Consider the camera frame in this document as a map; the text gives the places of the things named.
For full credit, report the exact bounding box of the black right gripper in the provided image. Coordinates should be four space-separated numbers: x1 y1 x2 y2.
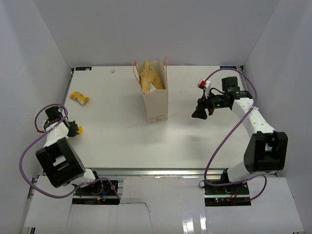
192 90 229 120

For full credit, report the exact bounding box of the blue table label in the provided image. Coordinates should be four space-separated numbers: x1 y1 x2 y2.
75 66 92 71
219 66 237 70

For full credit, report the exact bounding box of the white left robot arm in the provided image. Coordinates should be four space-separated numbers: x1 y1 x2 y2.
36 106 103 195

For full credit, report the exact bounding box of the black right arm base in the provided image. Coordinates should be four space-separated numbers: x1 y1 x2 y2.
198 180 251 207

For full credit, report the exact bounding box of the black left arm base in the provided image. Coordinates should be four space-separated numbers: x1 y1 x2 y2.
72 180 119 205

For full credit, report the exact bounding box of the yellow candy bar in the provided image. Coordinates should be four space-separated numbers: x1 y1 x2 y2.
77 126 83 135

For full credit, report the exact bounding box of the blue table label right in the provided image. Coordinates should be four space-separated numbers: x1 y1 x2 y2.
219 66 237 70

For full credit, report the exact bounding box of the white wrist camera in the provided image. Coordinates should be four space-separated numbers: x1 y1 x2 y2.
36 120 51 133
197 79 211 98

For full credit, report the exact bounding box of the yellow snack packet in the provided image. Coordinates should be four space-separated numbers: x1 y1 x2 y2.
70 91 90 105

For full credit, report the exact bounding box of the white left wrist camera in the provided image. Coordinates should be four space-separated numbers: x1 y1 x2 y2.
36 120 51 133

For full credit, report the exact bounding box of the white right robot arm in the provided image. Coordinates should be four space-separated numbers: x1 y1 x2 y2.
192 77 288 195

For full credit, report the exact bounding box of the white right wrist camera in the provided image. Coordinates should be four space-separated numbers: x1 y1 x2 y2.
197 79 211 98

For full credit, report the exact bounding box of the blue table label left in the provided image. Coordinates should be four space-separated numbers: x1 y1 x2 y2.
75 66 92 71

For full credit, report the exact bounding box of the large brown snack bag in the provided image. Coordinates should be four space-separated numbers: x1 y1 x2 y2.
139 60 165 94

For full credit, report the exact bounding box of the beige paper bag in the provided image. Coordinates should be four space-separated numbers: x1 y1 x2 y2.
132 59 169 123

